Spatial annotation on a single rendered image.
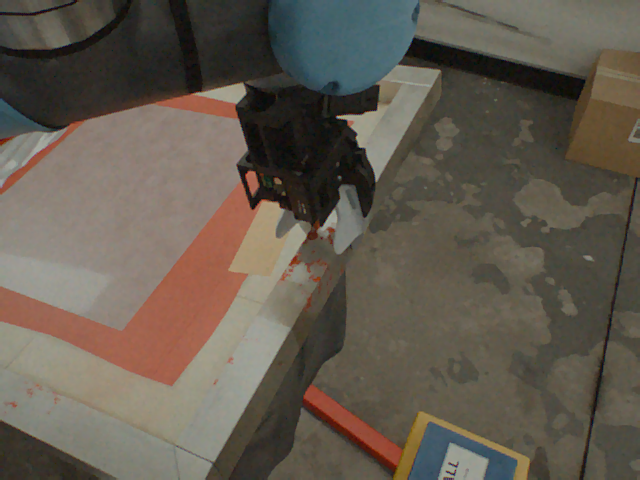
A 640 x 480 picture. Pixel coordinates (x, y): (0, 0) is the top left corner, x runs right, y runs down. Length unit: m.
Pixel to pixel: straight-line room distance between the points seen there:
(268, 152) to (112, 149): 0.43
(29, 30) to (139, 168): 0.57
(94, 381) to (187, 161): 0.31
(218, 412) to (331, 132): 0.24
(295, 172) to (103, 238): 0.32
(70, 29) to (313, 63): 0.10
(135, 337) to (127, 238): 0.14
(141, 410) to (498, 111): 2.29
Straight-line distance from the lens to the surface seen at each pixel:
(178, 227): 0.69
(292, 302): 0.54
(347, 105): 0.51
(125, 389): 0.58
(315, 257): 0.57
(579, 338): 2.00
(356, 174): 0.52
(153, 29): 0.28
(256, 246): 0.64
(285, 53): 0.28
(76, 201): 0.80
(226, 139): 0.80
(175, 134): 0.84
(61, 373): 0.63
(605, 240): 2.29
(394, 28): 0.29
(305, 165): 0.47
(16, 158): 0.92
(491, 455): 0.70
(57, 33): 0.24
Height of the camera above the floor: 1.61
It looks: 50 degrees down
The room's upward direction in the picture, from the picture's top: straight up
